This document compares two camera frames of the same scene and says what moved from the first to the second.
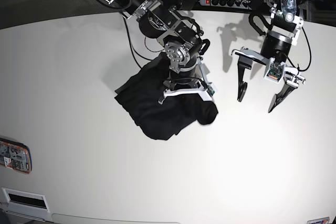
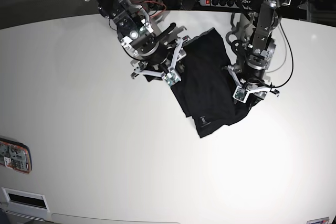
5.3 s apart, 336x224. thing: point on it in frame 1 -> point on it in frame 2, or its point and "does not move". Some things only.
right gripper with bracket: (276, 49) -> (251, 87)
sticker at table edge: (324, 220) does not move
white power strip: (226, 2) does not move
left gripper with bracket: (195, 82) -> (164, 63)
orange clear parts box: (15, 156) does not move
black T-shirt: (139, 95) -> (205, 83)
